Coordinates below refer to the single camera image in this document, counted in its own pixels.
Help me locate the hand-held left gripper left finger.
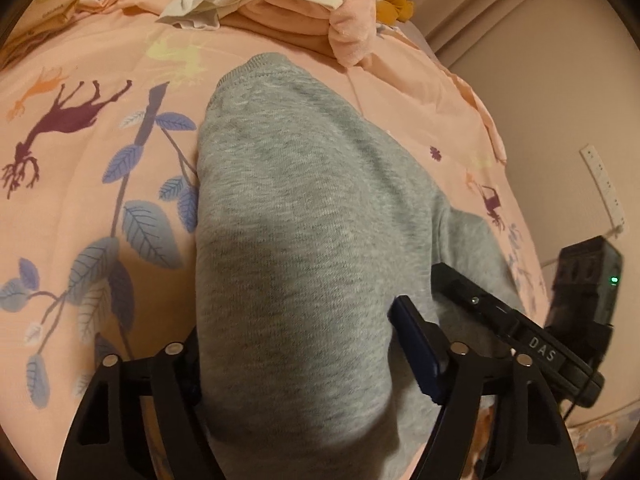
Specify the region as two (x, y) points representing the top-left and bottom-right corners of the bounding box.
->
(56, 327), (221, 480)

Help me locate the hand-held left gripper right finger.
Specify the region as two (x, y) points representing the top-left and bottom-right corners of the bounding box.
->
(387, 295), (583, 480)

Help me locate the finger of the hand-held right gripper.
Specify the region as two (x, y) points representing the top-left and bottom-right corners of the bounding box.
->
(431, 262), (531, 348)

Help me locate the grey sweatshirt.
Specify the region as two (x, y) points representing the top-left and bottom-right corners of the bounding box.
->
(196, 52), (526, 478)

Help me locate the pink folded clothes stack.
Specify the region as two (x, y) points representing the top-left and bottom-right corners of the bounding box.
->
(220, 0), (388, 68)

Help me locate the pink printed duvet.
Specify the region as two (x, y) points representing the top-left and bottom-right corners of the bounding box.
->
(0, 0), (556, 480)

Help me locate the white goose plush toy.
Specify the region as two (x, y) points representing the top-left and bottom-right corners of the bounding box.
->
(375, 0), (415, 25)

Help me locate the peach printed folded garment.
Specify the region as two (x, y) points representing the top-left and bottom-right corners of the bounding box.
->
(0, 0), (81, 68)

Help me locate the white perforated strap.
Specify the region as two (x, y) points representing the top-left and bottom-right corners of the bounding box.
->
(580, 145), (626, 228)

